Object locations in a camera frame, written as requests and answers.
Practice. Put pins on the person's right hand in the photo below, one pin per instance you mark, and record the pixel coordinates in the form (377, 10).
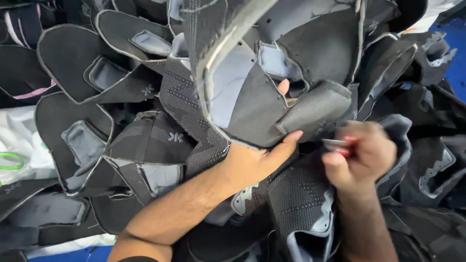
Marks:
(367, 156)

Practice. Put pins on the pile of black shoe uppers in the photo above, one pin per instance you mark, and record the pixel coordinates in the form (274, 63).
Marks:
(72, 58)

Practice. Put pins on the white fabric piece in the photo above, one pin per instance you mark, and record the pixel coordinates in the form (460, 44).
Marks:
(437, 9)

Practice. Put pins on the white plastic sheet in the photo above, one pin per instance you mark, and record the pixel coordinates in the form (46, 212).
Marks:
(18, 134)

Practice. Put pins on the green plastic loop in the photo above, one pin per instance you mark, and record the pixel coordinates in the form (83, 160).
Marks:
(14, 166)

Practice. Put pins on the black mesh shoe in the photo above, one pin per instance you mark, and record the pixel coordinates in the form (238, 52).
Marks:
(251, 109)

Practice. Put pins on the person's right fingers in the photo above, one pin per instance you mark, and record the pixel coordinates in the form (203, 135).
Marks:
(336, 167)

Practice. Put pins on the person's left hand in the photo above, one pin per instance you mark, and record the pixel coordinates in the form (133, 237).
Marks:
(251, 163)

